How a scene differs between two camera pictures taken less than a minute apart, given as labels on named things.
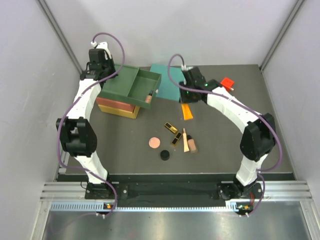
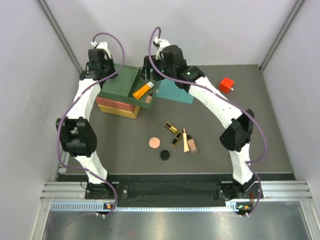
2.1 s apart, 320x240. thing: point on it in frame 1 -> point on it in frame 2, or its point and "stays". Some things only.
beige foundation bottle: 192,143 stays
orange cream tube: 187,112 -> 142,90
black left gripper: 110,62 stays
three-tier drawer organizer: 123,93 stays
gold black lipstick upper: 170,127 stays
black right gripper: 184,99 -> 147,67
